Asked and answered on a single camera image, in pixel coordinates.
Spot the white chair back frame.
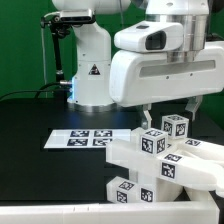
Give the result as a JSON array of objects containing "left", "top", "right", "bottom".
[{"left": 106, "top": 138, "right": 224, "bottom": 198}]

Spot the white chair seat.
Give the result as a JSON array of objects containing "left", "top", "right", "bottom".
[{"left": 128, "top": 126, "right": 186, "bottom": 203}]

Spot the grey camera on stand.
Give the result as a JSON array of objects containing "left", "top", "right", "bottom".
[{"left": 59, "top": 9, "right": 93, "bottom": 23}]

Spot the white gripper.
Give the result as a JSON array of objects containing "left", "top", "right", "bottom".
[{"left": 109, "top": 44, "right": 224, "bottom": 129}]

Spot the black cable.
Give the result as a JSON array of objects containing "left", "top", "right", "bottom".
[{"left": 0, "top": 82, "right": 63, "bottom": 102}]

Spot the white chair nut cube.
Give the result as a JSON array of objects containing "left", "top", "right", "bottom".
[
  {"left": 161, "top": 114, "right": 189, "bottom": 139},
  {"left": 140, "top": 128, "right": 168, "bottom": 156}
]

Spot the white corner fence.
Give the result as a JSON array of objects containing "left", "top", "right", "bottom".
[{"left": 0, "top": 189, "right": 221, "bottom": 224}]

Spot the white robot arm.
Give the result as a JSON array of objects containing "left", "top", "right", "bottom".
[{"left": 52, "top": 0, "right": 224, "bottom": 128}]

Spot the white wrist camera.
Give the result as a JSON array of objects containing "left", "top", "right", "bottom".
[{"left": 114, "top": 21, "right": 184, "bottom": 53}]

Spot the black camera stand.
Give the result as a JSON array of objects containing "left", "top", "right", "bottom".
[{"left": 40, "top": 15, "right": 71, "bottom": 100}]

